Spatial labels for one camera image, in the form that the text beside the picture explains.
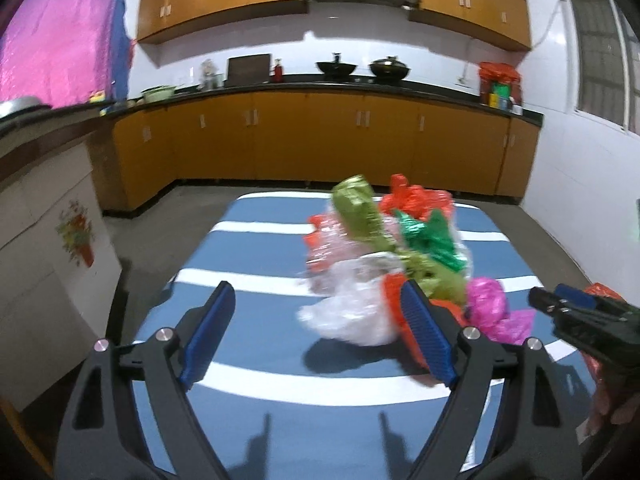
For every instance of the yellow sponge package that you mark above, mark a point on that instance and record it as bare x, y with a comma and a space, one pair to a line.
97, 97

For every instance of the black countertop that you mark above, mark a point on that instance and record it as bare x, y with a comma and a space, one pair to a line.
299, 83

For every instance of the magenta plastic bag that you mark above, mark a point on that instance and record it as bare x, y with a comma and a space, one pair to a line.
487, 308

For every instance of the clear bubble wrap bag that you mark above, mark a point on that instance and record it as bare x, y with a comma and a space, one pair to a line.
337, 263

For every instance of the flower decal white cabinet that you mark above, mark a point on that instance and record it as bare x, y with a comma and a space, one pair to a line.
59, 273

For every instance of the red bag with groceries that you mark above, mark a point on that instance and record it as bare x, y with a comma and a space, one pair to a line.
500, 85

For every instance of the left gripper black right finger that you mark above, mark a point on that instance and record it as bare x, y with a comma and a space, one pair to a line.
531, 438

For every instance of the blue white striped tablecloth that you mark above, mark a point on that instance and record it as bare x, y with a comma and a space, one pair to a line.
278, 401

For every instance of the green basin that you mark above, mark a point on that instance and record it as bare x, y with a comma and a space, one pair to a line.
158, 93

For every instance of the person's right hand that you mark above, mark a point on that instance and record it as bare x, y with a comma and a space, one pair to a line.
613, 402

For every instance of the black wok left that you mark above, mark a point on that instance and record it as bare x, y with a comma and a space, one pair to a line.
336, 69

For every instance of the window with bars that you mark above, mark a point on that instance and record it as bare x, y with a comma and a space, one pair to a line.
604, 58

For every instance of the jars in plastic bag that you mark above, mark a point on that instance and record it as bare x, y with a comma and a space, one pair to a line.
210, 77

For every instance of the lower wooden kitchen cabinets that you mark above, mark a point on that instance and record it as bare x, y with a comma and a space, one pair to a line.
310, 136

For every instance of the olive green foil bag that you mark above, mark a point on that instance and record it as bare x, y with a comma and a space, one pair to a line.
353, 199

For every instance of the red plastic bag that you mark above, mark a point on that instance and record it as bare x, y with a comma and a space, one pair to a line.
384, 277
415, 200

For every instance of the black lidded wok right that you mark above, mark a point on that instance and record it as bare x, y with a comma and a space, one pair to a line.
389, 70

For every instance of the small clear plastic bag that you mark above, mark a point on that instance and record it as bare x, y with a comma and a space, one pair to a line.
353, 308

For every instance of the pink blue hanging cloth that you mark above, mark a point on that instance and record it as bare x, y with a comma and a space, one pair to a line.
61, 51

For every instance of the red sauce bottle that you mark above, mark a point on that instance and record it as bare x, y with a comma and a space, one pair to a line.
277, 72

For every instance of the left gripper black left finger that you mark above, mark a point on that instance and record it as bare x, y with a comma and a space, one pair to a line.
101, 436

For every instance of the dark cutting board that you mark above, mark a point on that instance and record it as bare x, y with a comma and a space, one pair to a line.
248, 70

